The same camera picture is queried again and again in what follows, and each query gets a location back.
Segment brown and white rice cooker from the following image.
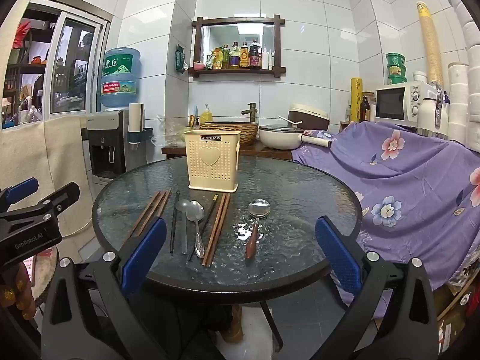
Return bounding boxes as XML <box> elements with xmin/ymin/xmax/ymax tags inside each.
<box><xmin>288</xmin><ymin>104</ymin><xmax>329</xmax><ymax>132</ymax></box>

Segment woven pattern basin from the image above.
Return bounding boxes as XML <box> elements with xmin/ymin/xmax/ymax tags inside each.
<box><xmin>200</xmin><ymin>121</ymin><xmax>259</xmax><ymax>147</ymax></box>

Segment beige perforated utensil holder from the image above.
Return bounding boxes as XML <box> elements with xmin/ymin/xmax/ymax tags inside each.
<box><xmin>184</xmin><ymin>130</ymin><xmax>241</xmax><ymax>193</ymax></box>

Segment black chopstick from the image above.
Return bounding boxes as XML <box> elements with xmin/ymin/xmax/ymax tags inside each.
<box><xmin>187</xmin><ymin>194</ymin><xmax>219</xmax><ymax>262</ymax></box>
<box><xmin>170</xmin><ymin>190</ymin><xmax>180</xmax><ymax>254</ymax></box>

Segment wooden-handled metal ladle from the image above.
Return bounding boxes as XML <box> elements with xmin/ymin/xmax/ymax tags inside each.
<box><xmin>245</xmin><ymin>199</ymin><xmax>271</xmax><ymax>260</ymax></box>

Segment grey water dispenser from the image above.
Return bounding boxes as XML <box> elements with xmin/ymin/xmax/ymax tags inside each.
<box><xmin>80</xmin><ymin>110</ymin><xmax>128</xmax><ymax>181</ymax></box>

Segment green packet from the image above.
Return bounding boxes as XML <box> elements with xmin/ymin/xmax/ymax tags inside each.
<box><xmin>174</xmin><ymin>44</ymin><xmax>189</xmax><ymax>74</ymax></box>

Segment green wall-mounted holder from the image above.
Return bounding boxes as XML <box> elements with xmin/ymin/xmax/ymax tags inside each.
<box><xmin>127</xmin><ymin>127</ymin><xmax>154</xmax><ymax>145</ymax></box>

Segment tall stack of yellow cups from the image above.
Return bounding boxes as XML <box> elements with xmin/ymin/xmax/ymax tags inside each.
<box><xmin>415</xmin><ymin>2</ymin><xmax>445</xmax><ymax>85</ymax></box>

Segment stacks of white paper cups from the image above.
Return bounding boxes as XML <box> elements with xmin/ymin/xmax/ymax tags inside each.
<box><xmin>437</xmin><ymin>0</ymin><xmax>480</xmax><ymax>147</ymax></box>

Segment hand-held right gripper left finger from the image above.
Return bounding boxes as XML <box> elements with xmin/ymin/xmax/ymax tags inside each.
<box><xmin>40</xmin><ymin>217</ymin><xmax>167</xmax><ymax>360</ymax></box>

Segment metal spoon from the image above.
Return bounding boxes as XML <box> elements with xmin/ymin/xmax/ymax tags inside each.
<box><xmin>189</xmin><ymin>200</ymin><xmax>206</xmax><ymax>259</ymax></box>

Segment wooden counter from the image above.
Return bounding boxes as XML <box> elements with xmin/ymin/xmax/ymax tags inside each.
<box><xmin>161</xmin><ymin>144</ymin><xmax>293</xmax><ymax>160</ymax></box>

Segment white microwave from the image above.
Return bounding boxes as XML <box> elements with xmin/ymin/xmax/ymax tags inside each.
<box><xmin>375</xmin><ymin>80</ymin><xmax>437</xmax><ymax>128</ymax></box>

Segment red artificial flower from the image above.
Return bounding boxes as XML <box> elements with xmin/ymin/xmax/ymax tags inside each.
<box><xmin>13</xmin><ymin>20</ymin><xmax>32</xmax><ymax>49</ymax></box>

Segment round glass table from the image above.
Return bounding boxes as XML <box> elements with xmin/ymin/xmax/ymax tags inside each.
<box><xmin>92</xmin><ymin>155</ymin><xmax>362</xmax><ymax>346</ymax></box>

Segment dark soy sauce bottle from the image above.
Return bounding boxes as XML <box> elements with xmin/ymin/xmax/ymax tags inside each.
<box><xmin>248</xmin><ymin>40</ymin><xmax>262</xmax><ymax>70</ymax></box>

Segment bronze faucet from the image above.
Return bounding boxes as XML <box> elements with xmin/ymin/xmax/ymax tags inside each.
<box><xmin>241</xmin><ymin>102</ymin><xmax>259</xmax><ymax>122</ymax></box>

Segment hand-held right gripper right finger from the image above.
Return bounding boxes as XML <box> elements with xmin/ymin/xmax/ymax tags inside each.
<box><xmin>311</xmin><ymin>215</ymin><xmax>439</xmax><ymax>360</ymax></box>

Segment wooden framed mirror shelf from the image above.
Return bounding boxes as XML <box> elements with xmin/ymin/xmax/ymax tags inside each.
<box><xmin>188</xmin><ymin>15</ymin><xmax>286</xmax><ymax>79</ymax></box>

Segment beige cloth cover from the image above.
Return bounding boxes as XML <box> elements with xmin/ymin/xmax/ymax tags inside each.
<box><xmin>0</xmin><ymin>116</ymin><xmax>94</xmax><ymax>256</ymax></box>

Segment blue water jug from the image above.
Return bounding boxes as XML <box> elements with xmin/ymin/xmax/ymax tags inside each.
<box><xmin>99</xmin><ymin>47</ymin><xmax>142</xmax><ymax>111</ymax></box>

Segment sliding aluminium window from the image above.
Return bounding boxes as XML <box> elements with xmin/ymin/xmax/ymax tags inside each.
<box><xmin>2</xmin><ymin>0</ymin><xmax>109</xmax><ymax>128</ymax></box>

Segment white pan with glass lid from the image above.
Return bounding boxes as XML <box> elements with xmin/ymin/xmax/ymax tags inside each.
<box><xmin>259</xmin><ymin>124</ymin><xmax>332</xmax><ymax>151</ymax></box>

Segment person's left hand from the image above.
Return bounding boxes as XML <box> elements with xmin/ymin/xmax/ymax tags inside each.
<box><xmin>0</xmin><ymin>259</ymin><xmax>37</xmax><ymax>321</ymax></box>

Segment clear plastic bag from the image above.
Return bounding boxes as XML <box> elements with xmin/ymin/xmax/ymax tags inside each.
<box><xmin>157</xmin><ymin>118</ymin><xmax>188</xmax><ymax>147</ymax></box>

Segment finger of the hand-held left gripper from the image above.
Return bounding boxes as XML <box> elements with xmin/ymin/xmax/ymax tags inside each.
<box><xmin>0</xmin><ymin>181</ymin><xmax>81</xmax><ymax>227</ymax></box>
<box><xmin>0</xmin><ymin>177</ymin><xmax>40</xmax><ymax>212</ymax></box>

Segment stack of green bowls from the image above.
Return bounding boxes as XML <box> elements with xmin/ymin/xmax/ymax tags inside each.
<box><xmin>386</xmin><ymin>52</ymin><xmax>406</xmax><ymax>85</ymax></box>

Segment purple floral cloth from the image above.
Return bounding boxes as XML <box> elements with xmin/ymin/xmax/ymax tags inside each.
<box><xmin>290</xmin><ymin>120</ymin><xmax>480</xmax><ymax>304</ymax></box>

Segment white thermos jug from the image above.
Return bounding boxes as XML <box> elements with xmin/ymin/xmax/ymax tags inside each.
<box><xmin>417</xmin><ymin>84</ymin><xmax>449</xmax><ymax>139</ymax></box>

